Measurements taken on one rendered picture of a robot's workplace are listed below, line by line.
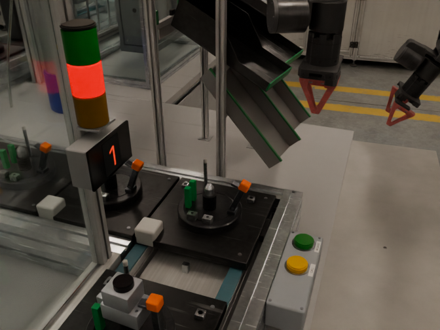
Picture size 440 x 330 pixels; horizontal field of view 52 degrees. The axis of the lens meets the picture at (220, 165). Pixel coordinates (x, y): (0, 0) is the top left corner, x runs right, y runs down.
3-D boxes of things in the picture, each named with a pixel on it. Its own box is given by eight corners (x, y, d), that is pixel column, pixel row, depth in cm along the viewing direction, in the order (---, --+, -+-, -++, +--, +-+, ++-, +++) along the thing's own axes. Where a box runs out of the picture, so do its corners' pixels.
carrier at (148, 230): (275, 202, 106) (279, 156, 100) (246, 272, 87) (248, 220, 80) (181, 183, 113) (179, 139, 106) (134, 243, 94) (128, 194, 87)
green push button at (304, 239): (314, 242, 93) (315, 235, 92) (311, 255, 90) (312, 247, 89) (295, 238, 95) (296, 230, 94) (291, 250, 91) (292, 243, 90)
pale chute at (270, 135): (289, 146, 122) (301, 139, 119) (268, 169, 112) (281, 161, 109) (224, 63, 120) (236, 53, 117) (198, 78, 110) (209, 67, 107)
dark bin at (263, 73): (287, 74, 112) (302, 50, 107) (266, 92, 102) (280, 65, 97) (199, 14, 116) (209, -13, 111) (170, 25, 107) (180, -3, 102)
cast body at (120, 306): (153, 310, 69) (150, 276, 66) (138, 331, 66) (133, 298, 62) (107, 293, 72) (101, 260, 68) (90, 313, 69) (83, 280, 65)
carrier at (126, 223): (180, 183, 113) (177, 139, 107) (133, 243, 94) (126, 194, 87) (97, 166, 120) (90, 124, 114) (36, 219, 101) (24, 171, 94)
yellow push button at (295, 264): (308, 265, 88) (310, 257, 87) (304, 279, 85) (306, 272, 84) (288, 260, 89) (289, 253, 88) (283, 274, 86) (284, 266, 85)
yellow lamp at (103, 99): (115, 117, 73) (111, 89, 71) (98, 131, 69) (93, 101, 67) (88, 113, 75) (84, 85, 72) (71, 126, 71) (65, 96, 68)
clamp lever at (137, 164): (136, 186, 103) (145, 162, 99) (131, 191, 102) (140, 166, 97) (122, 179, 104) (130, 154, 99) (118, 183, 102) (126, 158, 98)
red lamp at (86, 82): (111, 88, 71) (107, 57, 68) (93, 100, 67) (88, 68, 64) (84, 84, 72) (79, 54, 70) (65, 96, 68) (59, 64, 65)
